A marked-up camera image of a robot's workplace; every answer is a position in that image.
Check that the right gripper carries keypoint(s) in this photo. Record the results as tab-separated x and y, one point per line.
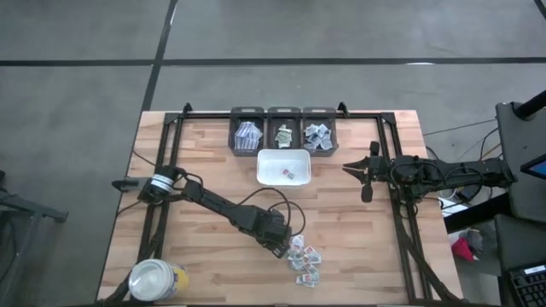
381	172

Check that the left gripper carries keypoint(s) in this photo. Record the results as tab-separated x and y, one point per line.
273	232

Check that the white packet black text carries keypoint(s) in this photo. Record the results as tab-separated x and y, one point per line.
297	240

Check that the large white packet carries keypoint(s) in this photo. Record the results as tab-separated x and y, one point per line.
327	143

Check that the white packet red blue print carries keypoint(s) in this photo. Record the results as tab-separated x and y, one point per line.
315	139

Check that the green printed packet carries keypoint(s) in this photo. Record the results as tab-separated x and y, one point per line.
283	145
281	136

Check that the green strip packet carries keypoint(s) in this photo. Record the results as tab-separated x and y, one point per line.
282	128

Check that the white packet blue text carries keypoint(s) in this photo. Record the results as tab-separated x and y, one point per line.
254	134

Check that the striped bandage strip pack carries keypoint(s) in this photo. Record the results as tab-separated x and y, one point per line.
242	129

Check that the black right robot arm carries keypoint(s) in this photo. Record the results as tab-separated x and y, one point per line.
469	175

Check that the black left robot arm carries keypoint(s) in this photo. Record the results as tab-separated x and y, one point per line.
213	204

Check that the dark grey storage bin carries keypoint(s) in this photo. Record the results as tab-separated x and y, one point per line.
335	147
271	128
232	149

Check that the orange printed white packet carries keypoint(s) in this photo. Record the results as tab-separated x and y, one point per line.
310	268

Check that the white packet with text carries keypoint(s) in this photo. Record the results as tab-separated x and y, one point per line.
307	279

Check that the white plastic bin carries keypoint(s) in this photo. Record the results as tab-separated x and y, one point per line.
273	170

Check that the white paper sheet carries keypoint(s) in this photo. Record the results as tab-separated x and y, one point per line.
450	206

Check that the black desk beam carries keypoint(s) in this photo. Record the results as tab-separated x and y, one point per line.
469	219

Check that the yellow disinfectant wipes canister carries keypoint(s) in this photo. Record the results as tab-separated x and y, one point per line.
153	279

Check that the red cloth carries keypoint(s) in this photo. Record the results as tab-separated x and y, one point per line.
462	249

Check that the grey soft item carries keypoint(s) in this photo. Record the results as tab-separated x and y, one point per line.
475	239

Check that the black side desk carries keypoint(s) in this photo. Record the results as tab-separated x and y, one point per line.
529	136

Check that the dark low desk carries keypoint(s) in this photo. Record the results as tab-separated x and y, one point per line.
520	243

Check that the blue tablet screen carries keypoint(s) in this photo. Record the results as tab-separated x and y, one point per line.
537	167

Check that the black pole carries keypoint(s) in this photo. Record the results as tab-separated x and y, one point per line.
531	106

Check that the black keyboard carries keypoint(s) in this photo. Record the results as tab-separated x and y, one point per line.
531	290

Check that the black metal stand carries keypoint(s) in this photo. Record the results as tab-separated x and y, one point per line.
25	211

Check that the black aluminium table frame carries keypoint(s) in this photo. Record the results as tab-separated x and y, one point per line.
205	115

